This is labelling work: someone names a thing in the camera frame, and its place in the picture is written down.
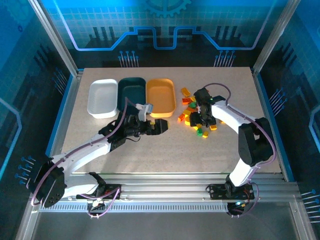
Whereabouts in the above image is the yellow plastic container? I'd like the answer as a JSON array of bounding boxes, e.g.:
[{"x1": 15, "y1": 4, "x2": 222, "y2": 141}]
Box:
[{"x1": 145, "y1": 78, "x2": 176, "y2": 119}]

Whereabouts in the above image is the dark green plastic container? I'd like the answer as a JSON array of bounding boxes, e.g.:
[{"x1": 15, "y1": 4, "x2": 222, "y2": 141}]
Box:
[{"x1": 116, "y1": 76, "x2": 148, "y2": 116}]

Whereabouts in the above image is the white plastic container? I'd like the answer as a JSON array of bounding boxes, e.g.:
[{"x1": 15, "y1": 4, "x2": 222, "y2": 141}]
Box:
[{"x1": 86, "y1": 78, "x2": 119, "y2": 119}]

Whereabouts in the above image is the blue table edge strip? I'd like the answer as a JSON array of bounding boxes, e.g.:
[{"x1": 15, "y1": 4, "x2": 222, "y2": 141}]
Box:
[
  {"x1": 44, "y1": 73, "x2": 76, "y2": 158},
  {"x1": 254, "y1": 73, "x2": 295, "y2": 182}
]

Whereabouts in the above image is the aluminium mounting rail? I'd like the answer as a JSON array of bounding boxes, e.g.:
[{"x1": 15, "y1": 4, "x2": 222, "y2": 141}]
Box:
[{"x1": 59, "y1": 172, "x2": 301, "y2": 203}]

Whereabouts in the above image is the aluminium table side rail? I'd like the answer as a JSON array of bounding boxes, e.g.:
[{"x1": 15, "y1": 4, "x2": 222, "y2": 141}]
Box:
[{"x1": 48, "y1": 69, "x2": 85, "y2": 161}]

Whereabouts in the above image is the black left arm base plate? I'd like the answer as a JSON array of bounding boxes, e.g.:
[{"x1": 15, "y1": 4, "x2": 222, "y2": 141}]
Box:
[{"x1": 94, "y1": 183, "x2": 123, "y2": 201}]

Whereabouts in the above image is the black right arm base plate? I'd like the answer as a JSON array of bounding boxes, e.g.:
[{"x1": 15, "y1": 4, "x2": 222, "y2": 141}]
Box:
[{"x1": 208, "y1": 184, "x2": 255, "y2": 201}]

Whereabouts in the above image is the grey slotted cable duct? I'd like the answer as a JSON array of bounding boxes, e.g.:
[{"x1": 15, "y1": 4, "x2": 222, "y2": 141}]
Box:
[{"x1": 39, "y1": 202, "x2": 228, "y2": 213}]

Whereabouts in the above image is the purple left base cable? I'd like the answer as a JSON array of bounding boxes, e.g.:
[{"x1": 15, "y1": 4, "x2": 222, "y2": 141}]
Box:
[{"x1": 76, "y1": 186, "x2": 121, "y2": 219}]

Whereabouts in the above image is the aluminium frame post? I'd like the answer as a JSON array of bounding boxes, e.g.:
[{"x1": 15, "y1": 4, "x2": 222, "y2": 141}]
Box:
[
  {"x1": 26, "y1": 0, "x2": 85, "y2": 77},
  {"x1": 251, "y1": 0, "x2": 301, "y2": 76}
]

